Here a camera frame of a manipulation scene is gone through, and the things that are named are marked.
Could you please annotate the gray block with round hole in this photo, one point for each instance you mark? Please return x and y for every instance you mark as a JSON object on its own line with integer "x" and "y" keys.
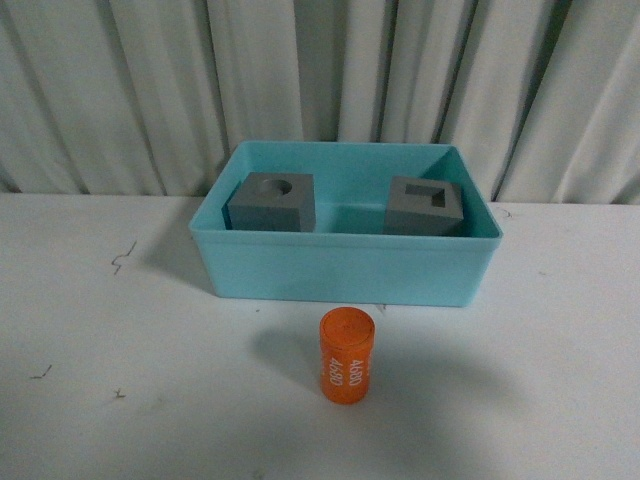
{"x": 282, "y": 202}

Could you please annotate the gray block with square hole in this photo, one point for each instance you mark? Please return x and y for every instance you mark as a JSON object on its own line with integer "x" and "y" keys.
{"x": 423, "y": 207}

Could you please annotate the blue plastic box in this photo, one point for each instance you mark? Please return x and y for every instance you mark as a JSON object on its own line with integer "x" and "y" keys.
{"x": 347, "y": 258}

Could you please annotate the orange cylinder part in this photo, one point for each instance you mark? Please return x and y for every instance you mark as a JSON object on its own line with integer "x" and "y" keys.
{"x": 346, "y": 337}

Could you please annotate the white pleated curtain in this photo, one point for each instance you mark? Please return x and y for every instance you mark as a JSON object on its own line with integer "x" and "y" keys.
{"x": 152, "y": 97}

